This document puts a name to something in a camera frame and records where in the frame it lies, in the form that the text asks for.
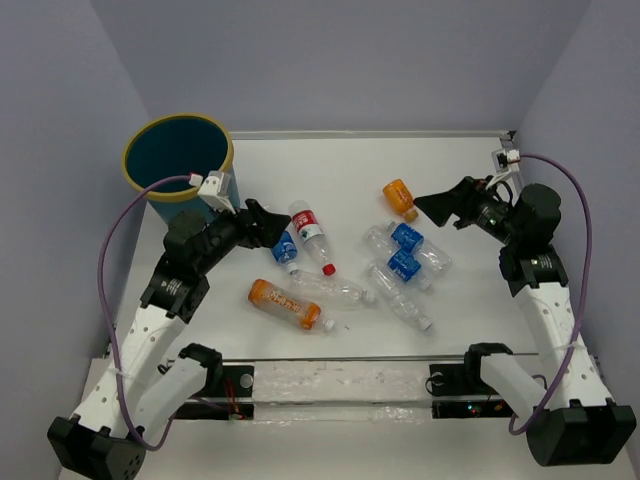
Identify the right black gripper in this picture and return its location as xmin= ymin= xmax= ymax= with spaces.
xmin=413 ymin=175 xmax=522 ymax=246

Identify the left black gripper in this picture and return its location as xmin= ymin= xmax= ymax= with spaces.
xmin=195 ymin=197 xmax=291 ymax=275

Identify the blue label bottle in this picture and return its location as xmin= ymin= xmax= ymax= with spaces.
xmin=271 ymin=230 xmax=299 ymax=275
xmin=387 ymin=249 xmax=432 ymax=291
xmin=364 ymin=221 xmax=452 ymax=276

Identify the red label clear bottle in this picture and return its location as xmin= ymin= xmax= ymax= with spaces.
xmin=289 ymin=200 xmax=336 ymax=277

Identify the small orange bottle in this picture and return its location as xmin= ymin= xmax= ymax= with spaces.
xmin=382 ymin=179 xmax=418 ymax=223

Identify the long orange bottle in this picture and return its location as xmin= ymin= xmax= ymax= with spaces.
xmin=248 ymin=279 xmax=336 ymax=332

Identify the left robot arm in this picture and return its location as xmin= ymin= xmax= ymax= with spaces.
xmin=47 ymin=199 xmax=291 ymax=479

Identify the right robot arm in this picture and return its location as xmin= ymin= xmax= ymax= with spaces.
xmin=414 ymin=177 xmax=637 ymax=467

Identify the teal bin with yellow rim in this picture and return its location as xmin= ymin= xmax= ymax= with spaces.
xmin=121 ymin=113 xmax=235 ymax=223

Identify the white foam strip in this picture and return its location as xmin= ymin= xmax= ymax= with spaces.
xmin=252 ymin=361 xmax=432 ymax=425

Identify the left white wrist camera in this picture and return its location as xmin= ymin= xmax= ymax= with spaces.
xmin=198 ymin=171 xmax=235 ymax=213

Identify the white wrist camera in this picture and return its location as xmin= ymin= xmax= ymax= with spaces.
xmin=489 ymin=147 xmax=521 ymax=186
xmin=198 ymin=171 xmax=235 ymax=213

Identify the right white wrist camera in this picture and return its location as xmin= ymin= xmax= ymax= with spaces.
xmin=489 ymin=147 xmax=521 ymax=186

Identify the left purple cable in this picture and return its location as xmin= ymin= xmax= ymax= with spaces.
xmin=102 ymin=173 xmax=204 ymax=452

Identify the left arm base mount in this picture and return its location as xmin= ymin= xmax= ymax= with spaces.
xmin=175 ymin=364 xmax=255 ymax=421

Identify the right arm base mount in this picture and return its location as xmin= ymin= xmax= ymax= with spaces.
xmin=425 ymin=363 xmax=513 ymax=420

